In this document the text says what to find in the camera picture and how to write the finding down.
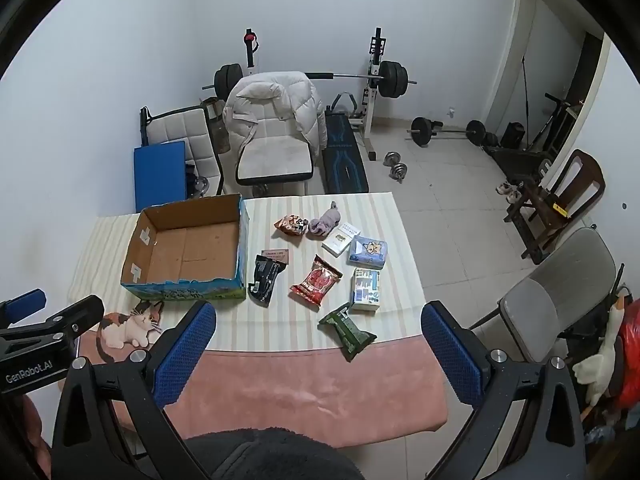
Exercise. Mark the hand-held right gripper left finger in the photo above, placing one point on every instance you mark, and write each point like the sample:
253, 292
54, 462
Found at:
184, 352

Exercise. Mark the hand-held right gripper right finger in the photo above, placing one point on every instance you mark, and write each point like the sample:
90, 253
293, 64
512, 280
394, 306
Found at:
450, 355

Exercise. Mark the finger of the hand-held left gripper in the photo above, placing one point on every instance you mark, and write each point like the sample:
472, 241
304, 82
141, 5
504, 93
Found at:
70, 317
25, 306

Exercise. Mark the cardboard box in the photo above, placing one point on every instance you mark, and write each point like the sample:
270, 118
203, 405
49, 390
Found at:
200, 252

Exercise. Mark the white box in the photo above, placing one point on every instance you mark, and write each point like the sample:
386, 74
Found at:
341, 240

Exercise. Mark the purple fleece cloth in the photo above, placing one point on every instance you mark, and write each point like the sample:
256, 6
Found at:
324, 222

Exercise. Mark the person's left forearm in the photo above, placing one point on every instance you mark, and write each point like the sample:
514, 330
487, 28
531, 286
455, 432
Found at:
30, 425

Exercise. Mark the striped tablecloth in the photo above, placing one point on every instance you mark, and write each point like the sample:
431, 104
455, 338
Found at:
280, 322

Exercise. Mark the white and blue carton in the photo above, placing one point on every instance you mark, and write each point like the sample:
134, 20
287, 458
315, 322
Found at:
366, 289

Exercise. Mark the green snack packet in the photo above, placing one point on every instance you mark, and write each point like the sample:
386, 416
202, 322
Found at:
345, 330

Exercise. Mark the black snack packet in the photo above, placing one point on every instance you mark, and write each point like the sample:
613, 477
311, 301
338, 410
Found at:
265, 277

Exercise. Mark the grey folding chair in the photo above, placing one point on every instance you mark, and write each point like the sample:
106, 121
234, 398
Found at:
560, 290

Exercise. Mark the blue tissue pack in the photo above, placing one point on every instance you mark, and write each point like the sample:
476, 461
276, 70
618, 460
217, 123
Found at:
369, 252

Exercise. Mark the pink cat print blanket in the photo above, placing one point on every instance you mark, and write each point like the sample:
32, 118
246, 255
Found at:
310, 390

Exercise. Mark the brown card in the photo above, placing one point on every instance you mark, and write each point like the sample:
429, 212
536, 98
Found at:
278, 255

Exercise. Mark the black fleece garment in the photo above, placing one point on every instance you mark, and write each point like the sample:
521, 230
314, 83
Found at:
275, 455

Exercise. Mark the white goose plush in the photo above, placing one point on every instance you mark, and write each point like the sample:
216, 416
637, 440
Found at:
597, 365

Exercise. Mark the red snack packet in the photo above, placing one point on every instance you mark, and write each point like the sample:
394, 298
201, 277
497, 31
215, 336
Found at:
316, 281

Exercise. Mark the blue board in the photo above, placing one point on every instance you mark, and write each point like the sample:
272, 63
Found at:
160, 177

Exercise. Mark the orange snack packet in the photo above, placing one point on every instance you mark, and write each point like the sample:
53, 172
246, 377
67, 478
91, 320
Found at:
291, 225

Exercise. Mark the chrome chair base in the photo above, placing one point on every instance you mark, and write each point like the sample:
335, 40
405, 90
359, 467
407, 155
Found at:
197, 185

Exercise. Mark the light slipper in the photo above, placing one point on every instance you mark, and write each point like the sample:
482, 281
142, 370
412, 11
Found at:
501, 190
513, 195

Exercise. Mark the red bag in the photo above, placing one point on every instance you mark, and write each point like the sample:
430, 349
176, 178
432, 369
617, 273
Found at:
630, 360

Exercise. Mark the chrome dumbbell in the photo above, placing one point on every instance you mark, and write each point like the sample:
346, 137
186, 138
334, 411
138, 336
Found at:
400, 172
392, 157

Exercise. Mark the black exercise machine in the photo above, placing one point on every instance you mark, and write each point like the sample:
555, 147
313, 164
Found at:
515, 157

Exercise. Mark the white cushioned chair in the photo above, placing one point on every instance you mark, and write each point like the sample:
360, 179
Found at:
275, 160

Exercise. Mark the dark wooden chair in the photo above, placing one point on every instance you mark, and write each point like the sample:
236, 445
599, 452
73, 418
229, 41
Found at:
575, 180

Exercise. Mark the white quilted chair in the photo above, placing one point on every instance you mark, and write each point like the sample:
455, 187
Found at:
182, 130

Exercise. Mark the black and blue bench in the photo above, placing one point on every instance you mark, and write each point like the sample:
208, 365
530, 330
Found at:
342, 160

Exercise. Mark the small black barbell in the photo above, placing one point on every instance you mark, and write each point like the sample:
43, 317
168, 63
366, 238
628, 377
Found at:
425, 130

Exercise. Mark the brown bag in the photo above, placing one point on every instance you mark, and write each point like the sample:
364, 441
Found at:
217, 127

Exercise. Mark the white barbell rack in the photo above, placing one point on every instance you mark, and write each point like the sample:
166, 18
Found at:
372, 110

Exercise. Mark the white puffer jacket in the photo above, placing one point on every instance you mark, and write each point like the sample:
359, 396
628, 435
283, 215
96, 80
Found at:
272, 105

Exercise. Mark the barbell with black plates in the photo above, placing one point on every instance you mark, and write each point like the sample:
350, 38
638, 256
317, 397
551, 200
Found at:
392, 77

